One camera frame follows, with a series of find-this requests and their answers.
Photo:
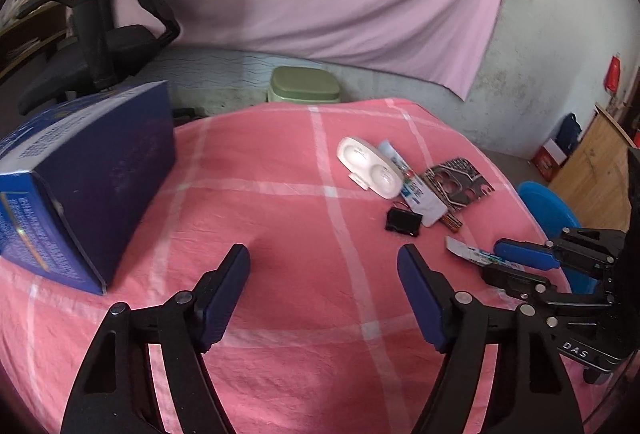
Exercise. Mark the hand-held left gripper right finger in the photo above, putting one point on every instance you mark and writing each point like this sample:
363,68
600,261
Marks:
422,294

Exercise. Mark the black office chair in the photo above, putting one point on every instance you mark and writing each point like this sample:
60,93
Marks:
125,44

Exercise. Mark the red white box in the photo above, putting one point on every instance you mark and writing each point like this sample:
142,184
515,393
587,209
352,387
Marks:
547,162

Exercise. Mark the black binder clip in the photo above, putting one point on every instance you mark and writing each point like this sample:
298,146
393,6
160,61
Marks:
402,221

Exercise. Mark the white plastic case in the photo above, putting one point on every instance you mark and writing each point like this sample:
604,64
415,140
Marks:
365,164

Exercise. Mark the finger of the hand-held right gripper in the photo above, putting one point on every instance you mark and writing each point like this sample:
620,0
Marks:
525,253
510,279

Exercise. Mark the black patterned card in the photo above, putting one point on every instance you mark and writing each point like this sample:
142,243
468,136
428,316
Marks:
460,184

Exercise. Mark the grey patterned mattress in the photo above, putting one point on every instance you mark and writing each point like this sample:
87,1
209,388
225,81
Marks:
225,69

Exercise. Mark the red hanging pouch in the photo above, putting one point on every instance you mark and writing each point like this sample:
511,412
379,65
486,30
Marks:
613,74

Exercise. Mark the white blue wrapper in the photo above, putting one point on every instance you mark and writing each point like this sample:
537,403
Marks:
462,250

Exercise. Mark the blue plastic bucket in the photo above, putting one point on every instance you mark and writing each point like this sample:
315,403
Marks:
545,204

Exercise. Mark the white ointment tube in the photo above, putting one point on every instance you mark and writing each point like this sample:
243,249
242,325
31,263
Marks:
415,194

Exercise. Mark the blue bag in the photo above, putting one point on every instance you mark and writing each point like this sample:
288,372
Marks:
570,132

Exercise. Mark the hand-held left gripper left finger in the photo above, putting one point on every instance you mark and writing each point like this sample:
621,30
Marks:
227,294

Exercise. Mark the pink checked blanket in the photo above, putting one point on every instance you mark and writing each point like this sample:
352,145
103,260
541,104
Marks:
300,239

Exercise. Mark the dark blue cardboard box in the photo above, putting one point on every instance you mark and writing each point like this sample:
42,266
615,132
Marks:
100,174

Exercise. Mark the wooden cabinet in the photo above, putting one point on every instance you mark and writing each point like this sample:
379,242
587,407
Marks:
595,164

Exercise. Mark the green plastic bin lid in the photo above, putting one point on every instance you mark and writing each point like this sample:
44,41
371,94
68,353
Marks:
305,84

